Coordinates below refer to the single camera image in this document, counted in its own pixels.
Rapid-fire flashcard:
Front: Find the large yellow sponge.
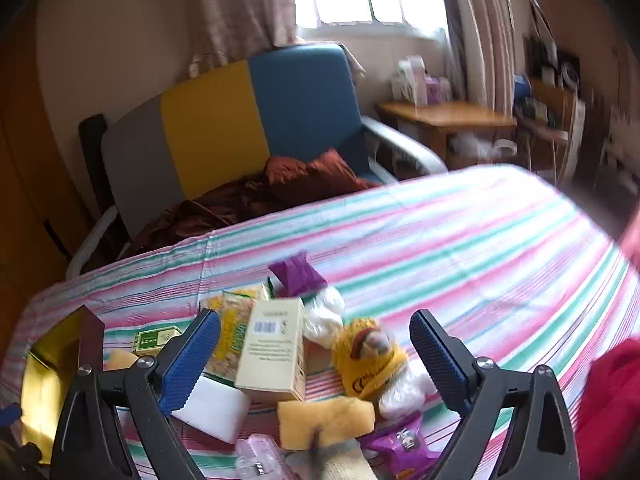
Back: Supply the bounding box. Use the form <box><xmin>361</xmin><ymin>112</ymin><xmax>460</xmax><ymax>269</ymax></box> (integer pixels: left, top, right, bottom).
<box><xmin>277</xmin><ymin>396</ymin><xmax>376</xmax><ymax>451</ymax></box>

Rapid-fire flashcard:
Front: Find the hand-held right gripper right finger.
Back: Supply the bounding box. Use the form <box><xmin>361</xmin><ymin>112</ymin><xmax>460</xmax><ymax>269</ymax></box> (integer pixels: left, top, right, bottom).
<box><xmin>409</xmin><ymin>308</ymin><xmax>581</xmax><ymax>480</ymax></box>

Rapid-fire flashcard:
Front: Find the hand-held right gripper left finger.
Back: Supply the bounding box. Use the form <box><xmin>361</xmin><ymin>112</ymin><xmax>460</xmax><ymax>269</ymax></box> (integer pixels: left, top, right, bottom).
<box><xmin>50</xmin><ymin>308</ymin><xmax>223</xmax><ymax>480</ymax></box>

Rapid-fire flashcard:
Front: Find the small green box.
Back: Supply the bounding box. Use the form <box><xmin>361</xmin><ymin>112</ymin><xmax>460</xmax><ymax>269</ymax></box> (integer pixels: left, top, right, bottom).
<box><xmin>132</xmin><ymin>326</ymin><xmax>183</xmax><ymax>357</ymax></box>

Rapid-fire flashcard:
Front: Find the white sponge block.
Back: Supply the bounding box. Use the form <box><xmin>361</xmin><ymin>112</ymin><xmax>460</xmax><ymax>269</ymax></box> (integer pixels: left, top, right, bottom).
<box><xmin>172</xmin><ymin>375</ymin><xmax>253</xmax><ymax>445</ymax></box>

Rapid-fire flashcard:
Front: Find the printed purple snack packet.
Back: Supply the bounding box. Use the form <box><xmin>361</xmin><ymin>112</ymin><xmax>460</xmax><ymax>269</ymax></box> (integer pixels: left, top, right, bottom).
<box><xmin>360</xmin><ymin>412</ymin><xmax>441</xmax><ymax>478</ymax></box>

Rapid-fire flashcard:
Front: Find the red-brown blanket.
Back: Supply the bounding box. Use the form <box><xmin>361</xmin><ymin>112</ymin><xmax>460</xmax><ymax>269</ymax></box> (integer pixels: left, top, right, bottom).
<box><xmin>122</xmin><ymin>149</ymin><xmax>381</xmax><ymax>261</ymax></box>

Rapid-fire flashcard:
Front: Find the clear plastic wrap bundle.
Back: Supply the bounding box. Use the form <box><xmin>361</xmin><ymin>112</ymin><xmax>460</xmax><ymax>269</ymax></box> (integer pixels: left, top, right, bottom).
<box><xmin>302</xmin><ymin>287</ymin><xmax>348</xmax><ymax>348</ymax></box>
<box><xmin>377</xmin><ymin>360</ymin><xmax>438</xmax><ymax>421</ymax></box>

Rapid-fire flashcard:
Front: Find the red garment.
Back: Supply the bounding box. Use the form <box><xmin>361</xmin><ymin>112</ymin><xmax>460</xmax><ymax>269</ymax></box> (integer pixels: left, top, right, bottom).
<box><xmin>575</xmin><ymin>337</ymin><xmax>640</xmax><ymax>480</ymax></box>

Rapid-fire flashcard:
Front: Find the white plastic bag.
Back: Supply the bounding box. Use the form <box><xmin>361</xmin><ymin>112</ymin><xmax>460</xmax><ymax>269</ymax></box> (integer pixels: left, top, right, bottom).
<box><xmin>450</xmin><ymin>132</ymin><xmax>518</xmax><ymax>161</ymax></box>

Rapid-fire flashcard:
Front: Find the grey yellow blue sofa chair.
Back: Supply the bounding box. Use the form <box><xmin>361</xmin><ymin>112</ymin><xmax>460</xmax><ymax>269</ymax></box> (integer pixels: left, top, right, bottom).
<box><xmin>65</xmin><ymin>42</ymin><xmax>448</xmax><ymax>281</ymax></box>

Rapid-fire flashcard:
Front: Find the white carton box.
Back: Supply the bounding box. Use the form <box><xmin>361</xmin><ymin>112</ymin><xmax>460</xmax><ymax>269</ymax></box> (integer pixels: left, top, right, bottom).
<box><xmin>392</xmin><ymin>56</ymin><xmax>428</xmax><ymax>106</ymax></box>

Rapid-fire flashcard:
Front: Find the wooden side table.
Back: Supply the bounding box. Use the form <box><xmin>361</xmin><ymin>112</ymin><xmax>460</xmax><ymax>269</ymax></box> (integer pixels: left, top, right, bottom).
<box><xmin>376</xmin><ymin>100</ymin><xmax>518</xmax><ymax>171</ymax></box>

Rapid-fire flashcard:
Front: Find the cluttered wooden shelf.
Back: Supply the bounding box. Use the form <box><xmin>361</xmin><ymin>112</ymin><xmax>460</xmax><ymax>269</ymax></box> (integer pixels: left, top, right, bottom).
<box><xmin>515</xmin><ymin>35</ymin><xmax>586</xmax><ymax>181</ymax></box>

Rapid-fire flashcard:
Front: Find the yellow plush toy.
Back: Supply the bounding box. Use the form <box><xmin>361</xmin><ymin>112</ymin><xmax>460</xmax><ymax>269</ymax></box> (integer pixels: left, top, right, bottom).
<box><xmin>332</xmin><ymin>316</ymin><xmax>408</xmax><ymax>401</ymax></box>

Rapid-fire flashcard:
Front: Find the plain purple snack packet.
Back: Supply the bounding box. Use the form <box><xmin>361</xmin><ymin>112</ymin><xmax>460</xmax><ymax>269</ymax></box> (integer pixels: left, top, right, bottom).
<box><xmin>267</xmin><ymin>252</ymin><xmax>328</xmax><ymax>296</ymax></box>

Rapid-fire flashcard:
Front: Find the striped bed sheet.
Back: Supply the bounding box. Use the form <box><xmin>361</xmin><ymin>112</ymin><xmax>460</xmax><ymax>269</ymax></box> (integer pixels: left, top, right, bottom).
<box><xmin>0</xmin><ymin>164</ymin><xmax>640</xmax><ymax>480</ymax></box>

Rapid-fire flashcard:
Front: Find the pink patterned curtain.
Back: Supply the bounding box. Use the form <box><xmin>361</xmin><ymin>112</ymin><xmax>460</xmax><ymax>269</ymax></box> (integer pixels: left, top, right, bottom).
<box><xmin>437</xmin><ymin>0</ymin><xmax>516</xmax><ymax>116</ymax></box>
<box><xmin>192</xmin><ymin>0</ymin><xmax>298</xmax><ymax>78</ymax></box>

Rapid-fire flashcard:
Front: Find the beige carton box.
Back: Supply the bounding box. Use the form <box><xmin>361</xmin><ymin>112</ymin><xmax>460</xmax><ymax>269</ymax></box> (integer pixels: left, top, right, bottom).
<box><xmin>235</xmin><ymin>297</ymin><xmax>308</xmax><ymax>403</ymax></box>

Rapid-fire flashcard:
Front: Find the wooden wardrobe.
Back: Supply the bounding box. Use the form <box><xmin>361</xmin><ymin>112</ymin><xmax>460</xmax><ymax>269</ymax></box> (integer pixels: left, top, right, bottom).
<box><xmin>0</xmin><ymin>10</ymin><xmax>96</xmax><ymax>311</ymax></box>

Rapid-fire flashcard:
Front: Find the pink carton box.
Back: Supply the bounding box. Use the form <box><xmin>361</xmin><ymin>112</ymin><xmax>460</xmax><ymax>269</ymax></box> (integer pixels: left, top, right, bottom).
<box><xmin>425</xmin><ymin>76</ymin><xmax>453</xmax><ymax>106</ymax></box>

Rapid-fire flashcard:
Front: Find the gold gift box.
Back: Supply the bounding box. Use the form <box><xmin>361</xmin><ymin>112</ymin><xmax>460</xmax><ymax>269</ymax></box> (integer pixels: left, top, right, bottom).
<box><xmin>20</xmin><ymin>305</ymin><xmax>106</xmax><ymax>466</ymax></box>

